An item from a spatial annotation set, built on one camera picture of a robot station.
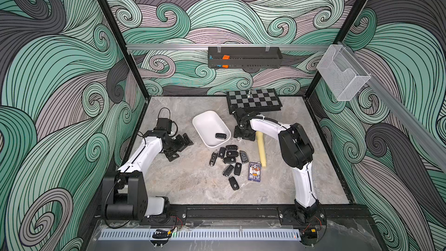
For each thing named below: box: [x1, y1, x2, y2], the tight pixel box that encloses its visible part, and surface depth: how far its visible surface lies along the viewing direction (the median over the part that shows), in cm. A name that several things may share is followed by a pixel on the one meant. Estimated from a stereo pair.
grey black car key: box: [239, 150, 250, 164], surface depth 92 cm
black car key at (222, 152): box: [218, 146, 226, 159], surface depth 94 cm
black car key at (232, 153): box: [226, 150, 239, 158], surface depth 94 cm
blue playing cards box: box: [247, 161, 262, 183], surface depth 87 cm
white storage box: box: [192, 110, 232, 148], surface depth 103 cm
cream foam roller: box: [256, 131, 267, 168], surface depth 92 cm
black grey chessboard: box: [226, 88, 283, 115], surface depth 116 cm
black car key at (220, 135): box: [215, 133, 227, 139], surface depth 100 cm
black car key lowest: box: [228, 176, 240, 191], surface depth 83 cm
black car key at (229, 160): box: [222, 156, 236, 165], surface depth 92 cm
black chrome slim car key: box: [209, 150, 219, 167], surface depth 91 cm
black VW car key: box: [234, 162, 243, 176], surface depth 88 cm
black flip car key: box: [222, 164, 235, 177], surface depth 87 cm
